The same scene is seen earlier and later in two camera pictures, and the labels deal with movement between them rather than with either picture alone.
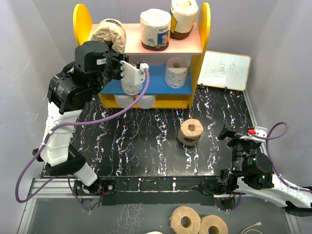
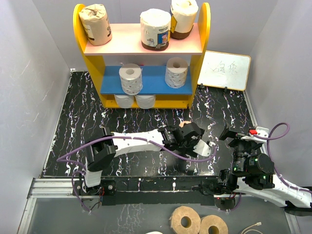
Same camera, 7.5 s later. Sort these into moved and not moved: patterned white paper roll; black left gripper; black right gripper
Moved: black left gripper
Not moved: patterned white paper roll; black right gripper
